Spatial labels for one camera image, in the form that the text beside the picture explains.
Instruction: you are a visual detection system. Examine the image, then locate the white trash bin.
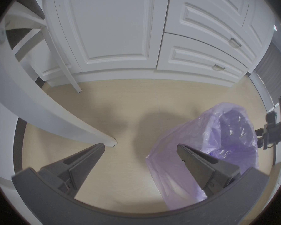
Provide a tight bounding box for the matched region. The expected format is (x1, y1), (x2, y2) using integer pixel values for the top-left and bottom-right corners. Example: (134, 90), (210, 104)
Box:
(155, 107), (260, 208)

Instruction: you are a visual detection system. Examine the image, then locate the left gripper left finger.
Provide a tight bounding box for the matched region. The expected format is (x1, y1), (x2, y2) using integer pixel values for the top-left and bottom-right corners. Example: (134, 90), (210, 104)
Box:
(39, 142), (106, 199)

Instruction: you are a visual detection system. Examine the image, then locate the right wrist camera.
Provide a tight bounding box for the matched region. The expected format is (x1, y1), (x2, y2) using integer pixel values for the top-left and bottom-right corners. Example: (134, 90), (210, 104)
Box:
(266, 111), (277, 124)

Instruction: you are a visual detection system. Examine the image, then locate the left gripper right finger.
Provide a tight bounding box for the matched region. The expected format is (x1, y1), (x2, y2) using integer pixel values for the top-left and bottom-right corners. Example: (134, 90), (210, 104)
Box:
(176, 143), (241, 198)

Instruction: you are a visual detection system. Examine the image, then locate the grey and white chair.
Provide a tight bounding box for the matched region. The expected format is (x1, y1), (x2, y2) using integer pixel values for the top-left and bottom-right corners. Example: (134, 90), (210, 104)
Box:
(0, 0), (118, 148)

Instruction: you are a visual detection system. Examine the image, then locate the white wardrobe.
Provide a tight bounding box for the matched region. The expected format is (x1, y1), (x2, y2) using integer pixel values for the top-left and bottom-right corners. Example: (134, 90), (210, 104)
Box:
(35, 0), (275, 87)

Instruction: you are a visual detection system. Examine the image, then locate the purple plastic bag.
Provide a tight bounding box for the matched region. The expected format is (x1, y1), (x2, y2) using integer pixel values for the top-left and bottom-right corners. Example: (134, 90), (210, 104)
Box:
(145, 102), (260, 210)

